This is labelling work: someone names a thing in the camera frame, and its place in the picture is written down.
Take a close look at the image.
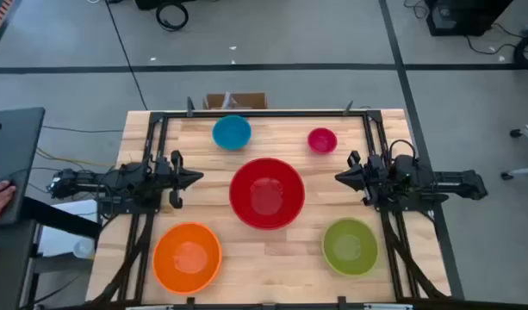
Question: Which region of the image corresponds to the dark grey desk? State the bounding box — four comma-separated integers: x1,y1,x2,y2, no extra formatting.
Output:
0,107,47,228

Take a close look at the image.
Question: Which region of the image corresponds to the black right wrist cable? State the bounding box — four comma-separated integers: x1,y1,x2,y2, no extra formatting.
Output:
388,138,419,163

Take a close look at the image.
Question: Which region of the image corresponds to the orange bowl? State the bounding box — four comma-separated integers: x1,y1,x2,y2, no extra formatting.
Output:
152,221,223,296

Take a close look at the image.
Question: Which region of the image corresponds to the blue bowl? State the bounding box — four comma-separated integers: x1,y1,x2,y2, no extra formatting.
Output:
211,115,252,152

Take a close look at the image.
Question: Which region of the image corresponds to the small pink bowl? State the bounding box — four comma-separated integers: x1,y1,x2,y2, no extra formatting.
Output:
307,127,339,155

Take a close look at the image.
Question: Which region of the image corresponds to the black equipment box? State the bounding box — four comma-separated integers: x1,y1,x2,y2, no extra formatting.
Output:
424,0,515,38

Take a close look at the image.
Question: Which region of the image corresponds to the black desk frame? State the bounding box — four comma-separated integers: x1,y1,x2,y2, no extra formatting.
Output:
0,196,103,310

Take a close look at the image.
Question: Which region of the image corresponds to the black metal table frame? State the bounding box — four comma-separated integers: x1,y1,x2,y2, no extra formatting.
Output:
89,108,452,310

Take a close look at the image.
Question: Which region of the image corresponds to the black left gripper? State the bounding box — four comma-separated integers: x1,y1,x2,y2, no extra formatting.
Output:
155,149,204,210

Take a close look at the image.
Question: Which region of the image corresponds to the black hoop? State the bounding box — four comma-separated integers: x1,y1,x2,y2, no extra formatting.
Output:
512,32,528,75

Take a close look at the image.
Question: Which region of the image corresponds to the clear plastic cup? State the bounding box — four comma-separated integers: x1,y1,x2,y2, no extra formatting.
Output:
72,238,96,260

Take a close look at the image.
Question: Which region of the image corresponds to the large red bowl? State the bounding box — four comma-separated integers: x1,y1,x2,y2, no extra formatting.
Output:
228,157,306,231

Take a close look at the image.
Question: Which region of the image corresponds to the white board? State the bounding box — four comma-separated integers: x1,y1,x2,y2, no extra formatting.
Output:
38,199,100,259

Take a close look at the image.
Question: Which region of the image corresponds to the green bowl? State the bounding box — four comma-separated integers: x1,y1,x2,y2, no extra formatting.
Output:
321,217,380,277

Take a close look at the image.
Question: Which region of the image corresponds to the yellow floor cable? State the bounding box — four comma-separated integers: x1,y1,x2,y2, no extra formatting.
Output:
35,147,118,168

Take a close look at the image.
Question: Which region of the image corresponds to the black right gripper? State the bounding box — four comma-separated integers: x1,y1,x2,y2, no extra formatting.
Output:
334,150,388,207

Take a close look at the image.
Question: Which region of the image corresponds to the coiled black cable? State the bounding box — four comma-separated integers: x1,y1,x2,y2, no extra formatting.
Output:
155,1,190,33

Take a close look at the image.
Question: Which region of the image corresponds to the cardboard box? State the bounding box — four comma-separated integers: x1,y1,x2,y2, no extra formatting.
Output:
202,91,269,111

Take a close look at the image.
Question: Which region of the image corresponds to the long black floor cable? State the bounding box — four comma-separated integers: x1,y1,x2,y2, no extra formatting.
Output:
104,0,149,111

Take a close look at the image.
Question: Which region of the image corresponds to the thin black equipment cable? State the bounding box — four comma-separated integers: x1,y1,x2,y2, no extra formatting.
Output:
463,22,528,57

